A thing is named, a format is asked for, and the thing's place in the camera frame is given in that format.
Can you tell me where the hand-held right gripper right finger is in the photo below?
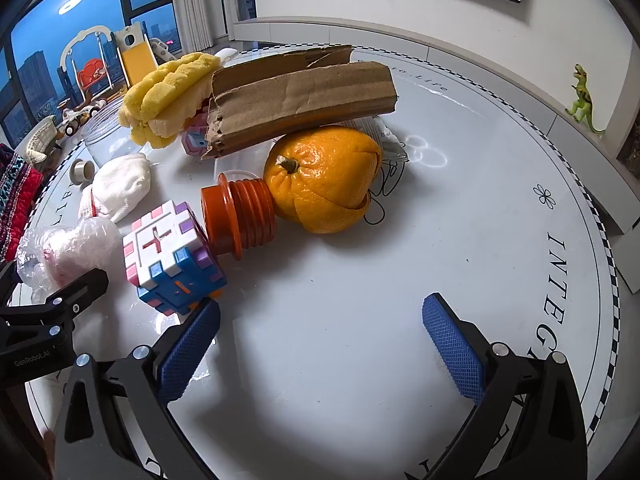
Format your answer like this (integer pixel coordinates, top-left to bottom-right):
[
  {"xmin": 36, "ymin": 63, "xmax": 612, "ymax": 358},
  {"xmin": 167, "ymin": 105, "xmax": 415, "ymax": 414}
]
[{"xmin": 405, "ymin": 293, "xmax": 589, "ymax": 480}]

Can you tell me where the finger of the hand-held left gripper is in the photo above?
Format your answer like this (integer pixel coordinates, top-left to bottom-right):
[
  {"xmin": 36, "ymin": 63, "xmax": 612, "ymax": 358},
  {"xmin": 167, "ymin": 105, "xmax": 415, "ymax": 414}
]
[
  {"xmin": 0, "ymin": 268, "xmax": 110, "ymax": 348},
  {"xmin": 0, "ymin": 259, "xmax": 21, "ymax": 307}
]

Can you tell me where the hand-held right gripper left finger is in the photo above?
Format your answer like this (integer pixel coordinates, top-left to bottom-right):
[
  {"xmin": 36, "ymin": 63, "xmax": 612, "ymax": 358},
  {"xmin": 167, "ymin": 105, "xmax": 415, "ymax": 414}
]
[{"xmin": 52, "ymin": 299, "xmax": 222, "ymax": 480}]

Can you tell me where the clear bag with pink contents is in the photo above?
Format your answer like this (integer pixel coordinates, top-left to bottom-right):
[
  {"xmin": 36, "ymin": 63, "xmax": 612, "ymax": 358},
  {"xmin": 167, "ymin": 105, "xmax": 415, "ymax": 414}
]
[{"xmin": 16, "ymin": 217, "xmax": 123, "ymax": 303}]

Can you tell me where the yellow sponge brush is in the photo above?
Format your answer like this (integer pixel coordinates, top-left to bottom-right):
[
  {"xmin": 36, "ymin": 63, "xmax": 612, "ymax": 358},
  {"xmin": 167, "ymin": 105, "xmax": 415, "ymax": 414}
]
[{"xmin": 118, "ymin": 52, "xmax": 222, "ymax": 150}]

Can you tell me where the brown cardboard piece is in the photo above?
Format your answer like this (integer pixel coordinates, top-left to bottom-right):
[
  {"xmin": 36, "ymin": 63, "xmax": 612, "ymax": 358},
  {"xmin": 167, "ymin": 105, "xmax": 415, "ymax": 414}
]
[{"xmin": 201, "ymin": 44, "xmax": 399, "ymax": 161}]

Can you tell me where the sofa with patterned red blanket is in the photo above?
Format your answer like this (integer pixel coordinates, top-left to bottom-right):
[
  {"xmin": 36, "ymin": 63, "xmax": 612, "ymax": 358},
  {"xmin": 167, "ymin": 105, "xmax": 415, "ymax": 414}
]
[{"xmin": 0, "ymin": 142, "xmax": 46, "ymax": 261}]

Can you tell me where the white sock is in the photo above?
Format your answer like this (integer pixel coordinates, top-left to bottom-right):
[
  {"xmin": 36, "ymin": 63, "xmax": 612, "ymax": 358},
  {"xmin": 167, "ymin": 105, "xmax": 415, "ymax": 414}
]
[{"xmin": 79, "ymin": 154, "xmax": 152, "ymax": 224}]

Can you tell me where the orange threaded plastic cap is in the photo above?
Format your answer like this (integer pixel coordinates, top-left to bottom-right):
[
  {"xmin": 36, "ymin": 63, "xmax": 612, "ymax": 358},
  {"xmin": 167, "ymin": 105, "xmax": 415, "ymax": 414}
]
[{"xmin": 201, "ymin": 171, "xmax": 277, "ymax": 261}]

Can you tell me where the white rattan chair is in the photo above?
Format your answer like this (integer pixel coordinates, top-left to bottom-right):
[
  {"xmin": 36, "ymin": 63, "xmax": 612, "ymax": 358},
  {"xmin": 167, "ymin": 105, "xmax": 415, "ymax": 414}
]
[{"xmin": 22, "ymin": 115, "xmax": 63, "ymax": 166}]

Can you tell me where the white ride-on toy car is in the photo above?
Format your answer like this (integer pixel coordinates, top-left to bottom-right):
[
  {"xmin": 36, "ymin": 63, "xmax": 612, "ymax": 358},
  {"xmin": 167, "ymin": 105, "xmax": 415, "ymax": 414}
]
[{"xmin": 57, "ymin": 100, "xmax": 108, "ymax": 136}]

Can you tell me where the round white table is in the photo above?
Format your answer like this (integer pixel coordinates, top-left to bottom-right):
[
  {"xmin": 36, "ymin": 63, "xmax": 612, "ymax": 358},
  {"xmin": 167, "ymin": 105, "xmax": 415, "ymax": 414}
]
[{"xmin": 10, "ymin": 42, "xmax": 621, "ymax": 480}]

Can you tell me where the small pink toy cube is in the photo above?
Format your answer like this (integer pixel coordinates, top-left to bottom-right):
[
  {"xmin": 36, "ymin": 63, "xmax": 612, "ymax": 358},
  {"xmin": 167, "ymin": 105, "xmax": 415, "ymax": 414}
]
[{"xmin": 181, "ymin": 112, "xmax": 213, "ymax": 158}]

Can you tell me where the orange fruit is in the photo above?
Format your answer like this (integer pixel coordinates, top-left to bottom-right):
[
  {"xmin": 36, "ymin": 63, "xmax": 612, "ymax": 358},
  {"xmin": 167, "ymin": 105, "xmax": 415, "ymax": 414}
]
[{"xmin": 263, "ymin": 127, "xmax": 383, "ymax": 235}]

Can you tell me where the toy swing with red seat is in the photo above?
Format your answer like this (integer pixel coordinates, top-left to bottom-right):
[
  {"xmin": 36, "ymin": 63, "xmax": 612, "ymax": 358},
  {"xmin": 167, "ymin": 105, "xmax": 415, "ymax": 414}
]
[{"xmin": 59, "ymin": 30, "xmax": 126, "ymax": 106}]

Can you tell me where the yellow toy slide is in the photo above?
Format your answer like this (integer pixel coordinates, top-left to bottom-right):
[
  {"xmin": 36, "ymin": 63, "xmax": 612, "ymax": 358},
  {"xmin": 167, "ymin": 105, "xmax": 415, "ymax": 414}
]
[{"xmin": 116, "ymin": 25, "xmax": 161, "ymax": 88}]

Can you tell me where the large window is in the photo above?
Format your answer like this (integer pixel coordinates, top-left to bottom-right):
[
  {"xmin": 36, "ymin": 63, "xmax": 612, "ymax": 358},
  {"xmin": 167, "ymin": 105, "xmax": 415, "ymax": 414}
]
[{"xmin": 0, "ymin": 0, "xmax": 256, "ymax": 151}]

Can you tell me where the green toy dinosaur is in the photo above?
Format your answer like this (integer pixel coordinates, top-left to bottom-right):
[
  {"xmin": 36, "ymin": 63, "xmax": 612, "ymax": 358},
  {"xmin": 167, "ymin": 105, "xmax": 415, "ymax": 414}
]
[{"xmin": 565, "ymin": 64, "xmax": 606, "ymax": 134}]

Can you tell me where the white curtain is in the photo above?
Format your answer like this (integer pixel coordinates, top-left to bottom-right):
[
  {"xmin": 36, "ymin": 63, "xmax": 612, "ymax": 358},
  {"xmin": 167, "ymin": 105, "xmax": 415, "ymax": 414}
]
[{"xmin": 172, "ymin": 0, "xmax": 217, "ymax": 56}]

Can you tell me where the small white ring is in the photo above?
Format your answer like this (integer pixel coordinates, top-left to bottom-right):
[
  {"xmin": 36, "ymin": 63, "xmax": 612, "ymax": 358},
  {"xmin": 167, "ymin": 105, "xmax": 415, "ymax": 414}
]
[{"xmin": 69, "ymin": 159, "xmax": 96, "ymax": 184}]

